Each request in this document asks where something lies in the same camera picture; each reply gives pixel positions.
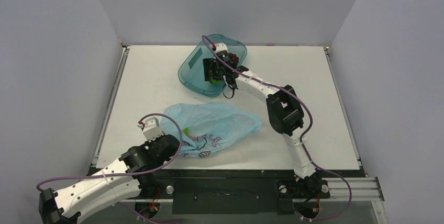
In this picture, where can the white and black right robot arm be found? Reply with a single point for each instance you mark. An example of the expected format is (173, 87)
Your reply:
(285, 116)

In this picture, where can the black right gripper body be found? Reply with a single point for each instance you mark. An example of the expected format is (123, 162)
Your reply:
(211, 68)

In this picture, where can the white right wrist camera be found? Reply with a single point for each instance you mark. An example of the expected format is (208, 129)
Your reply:
(220, 48)

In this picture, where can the red fake grape bunch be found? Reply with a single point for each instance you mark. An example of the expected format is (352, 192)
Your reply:
(235, 57)

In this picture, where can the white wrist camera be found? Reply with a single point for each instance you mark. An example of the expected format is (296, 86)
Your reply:
(220, 48)
(151, 130)

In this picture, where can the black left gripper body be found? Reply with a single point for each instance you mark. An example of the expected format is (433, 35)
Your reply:
(154, 142)

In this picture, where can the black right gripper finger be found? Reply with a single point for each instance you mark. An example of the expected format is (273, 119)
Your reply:
(218, 73)
(207, 66)

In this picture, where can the light blue plastic bag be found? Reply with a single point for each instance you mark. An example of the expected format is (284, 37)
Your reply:
(213, 127)

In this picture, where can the teal transparent plastic tray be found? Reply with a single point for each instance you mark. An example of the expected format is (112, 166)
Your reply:
(191, 72)

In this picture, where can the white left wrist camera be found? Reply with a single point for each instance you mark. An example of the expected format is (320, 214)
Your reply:
(151, 130)

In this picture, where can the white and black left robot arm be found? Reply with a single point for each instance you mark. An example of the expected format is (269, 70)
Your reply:
(128, 176)

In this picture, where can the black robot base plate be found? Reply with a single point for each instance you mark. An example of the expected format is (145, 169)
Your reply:
(234, 192)

